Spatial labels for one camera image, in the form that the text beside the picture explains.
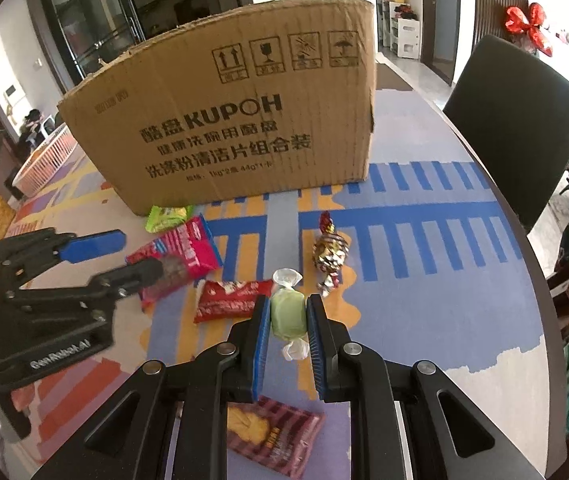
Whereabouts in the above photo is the pale green candy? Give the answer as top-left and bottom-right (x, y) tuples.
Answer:
(269, 268), (310, 362)

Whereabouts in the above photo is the pink snack packet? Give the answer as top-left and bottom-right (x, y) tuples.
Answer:
(125, 214), (224, 311)

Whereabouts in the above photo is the white plastic basket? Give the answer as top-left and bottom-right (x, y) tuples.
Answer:
(13, 124), (82, 198)

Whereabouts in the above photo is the yellow woven tissue box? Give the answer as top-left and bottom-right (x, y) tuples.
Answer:
(0, 192), (21, 241)

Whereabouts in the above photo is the white shelf unit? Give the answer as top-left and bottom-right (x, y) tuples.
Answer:
(377, 0), (421, 59)

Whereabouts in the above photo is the dark striped biscuit packet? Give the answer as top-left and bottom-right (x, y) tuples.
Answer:
(227, 395), (325, 480)

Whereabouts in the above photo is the black dining chair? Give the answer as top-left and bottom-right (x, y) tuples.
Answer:
(442, 34), (569, 233)

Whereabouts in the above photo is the small red snack packet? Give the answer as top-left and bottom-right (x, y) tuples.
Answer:
(193, 279), (275, 325)

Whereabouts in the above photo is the gold foil wrapped candy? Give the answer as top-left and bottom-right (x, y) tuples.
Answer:
(312, 211), (351, 297)

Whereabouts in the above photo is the white small stool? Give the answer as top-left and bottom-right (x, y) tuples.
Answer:
(17, 107), (58, 148)

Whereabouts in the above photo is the green snack packet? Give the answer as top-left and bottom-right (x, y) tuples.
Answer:
(144, 205), (192, 234)

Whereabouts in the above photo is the black framed glass sliding door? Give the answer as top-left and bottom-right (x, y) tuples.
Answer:
(19, 0), (252, 96)

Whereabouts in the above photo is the brown cardboard box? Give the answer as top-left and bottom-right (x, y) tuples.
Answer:
(57, 0), (378, 217)

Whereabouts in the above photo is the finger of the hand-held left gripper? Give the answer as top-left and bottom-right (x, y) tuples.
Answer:
(0, 229), (126, 281)
(14, 258), (164, 311)

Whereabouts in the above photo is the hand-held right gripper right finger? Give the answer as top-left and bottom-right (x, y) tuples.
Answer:
(306, 293), (545, 480)

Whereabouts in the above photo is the brown room door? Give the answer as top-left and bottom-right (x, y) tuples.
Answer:
(427, 0), (460, 81)

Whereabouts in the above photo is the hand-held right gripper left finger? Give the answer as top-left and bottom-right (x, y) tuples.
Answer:
(29, 295), (272, 480)

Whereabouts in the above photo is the red foil balloon bunch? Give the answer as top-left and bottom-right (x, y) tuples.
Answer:
(503, 2), (555, 57)

